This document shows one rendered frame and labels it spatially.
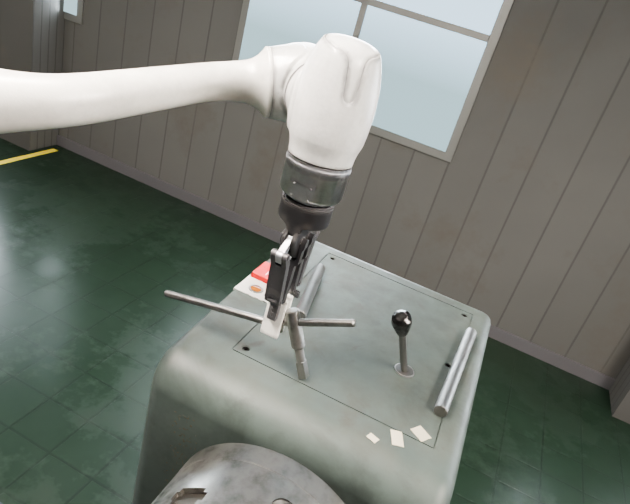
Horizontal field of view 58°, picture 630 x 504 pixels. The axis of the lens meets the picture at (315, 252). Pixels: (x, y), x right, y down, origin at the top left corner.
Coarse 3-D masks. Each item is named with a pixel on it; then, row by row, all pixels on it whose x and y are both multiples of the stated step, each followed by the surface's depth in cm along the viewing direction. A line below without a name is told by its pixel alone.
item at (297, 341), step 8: (288, 312) 86; (296, 312) 86; (288, 320) 86; (296, 320) 86; (288, 328) 87; (296, 328) 86; (296, 336) 87; (296, 344) 87; (304, 344) 88; (296, 352) 88; (296, 360) 89; (304, 360) 88; (296, 368) 89; (304, 368) 88; (304, 376) 89
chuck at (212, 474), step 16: (192, 464) 80; (208, 464) 77; (224, 464) 76; (240, 464) 76; (176, 480) 78; (192, 480) 75; (208, 480) 74; (224, 480) 73; (240, 480) 73; (256, 480) 73; (272, 480) 73; (288, 480) 74; (160, 496) 76; (176, 496) 74; (208, 496) 71; (224, 496) 70; (240, 496) 70; (256, 496) 71; (272, 496) 71; (288, 496) 72; (304, 496) 73
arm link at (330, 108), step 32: (320, 64) 67; (352, 64) 67; (288, 96) 76; (320, 96) 68; (352, 96) 68; (288, 128) 75; (320, 128) 69; (352, 128) 70; (320, 160) 72; (352, 160) 74
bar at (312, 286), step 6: (318, 264) 120; (318, 270) 117; (324, 270) 119; (312, 276) 115; (318, 276) 115; (312, 282) 112; (318, 282) 114; (306, 288) 110; (312, 288) 110; (306, 294) 108; (312, 294) 109; (300, 300) 107; (306, 300) 106; (312, 300) 108; (300, 306) 104; (306, 306) 104; (300, 312) 103; (306, 312) 103
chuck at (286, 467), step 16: (208, 448) 82; (224, 448) 80; (240, 448) 79; (256, 448) 78; (256, 464) 76; (272, 464) 76; (288, 464) 76; (304, 480) 75; (320, 480) 76; (320, 496) 75; (336, 496) 76
